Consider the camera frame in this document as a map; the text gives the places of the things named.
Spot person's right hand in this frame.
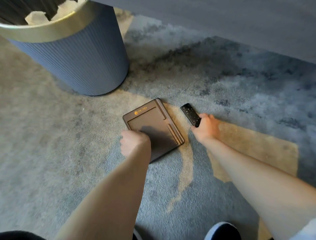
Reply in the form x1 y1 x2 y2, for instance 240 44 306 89
191 113 221 144

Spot person's left hand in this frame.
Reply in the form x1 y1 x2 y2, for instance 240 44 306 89
120 130 151 158

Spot black remote control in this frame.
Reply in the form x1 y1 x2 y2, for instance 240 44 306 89
180 103 202 128

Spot brown leather tray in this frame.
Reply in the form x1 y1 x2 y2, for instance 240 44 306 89
123 98 185 164

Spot person's left forearm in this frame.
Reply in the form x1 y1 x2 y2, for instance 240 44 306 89
55 145 151 240

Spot person's right forearm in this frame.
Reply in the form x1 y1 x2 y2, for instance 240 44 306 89
202 136 316 240

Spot patterned grey beige carpet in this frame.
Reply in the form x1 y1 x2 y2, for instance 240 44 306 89
0 7 316 240

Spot person's black white shoe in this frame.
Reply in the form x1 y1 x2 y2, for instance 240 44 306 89
204 222 242 240

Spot blue ribbed waste bin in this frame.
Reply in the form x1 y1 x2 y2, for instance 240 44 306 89
0 0 129 96

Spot person's white sleeve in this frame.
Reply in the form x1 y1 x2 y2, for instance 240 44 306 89
288 219 316 240

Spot crumpled paper in bin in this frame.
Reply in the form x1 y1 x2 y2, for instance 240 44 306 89
25 0 85 26

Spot person's black trousers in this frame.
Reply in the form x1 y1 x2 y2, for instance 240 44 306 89
0 230 47 240

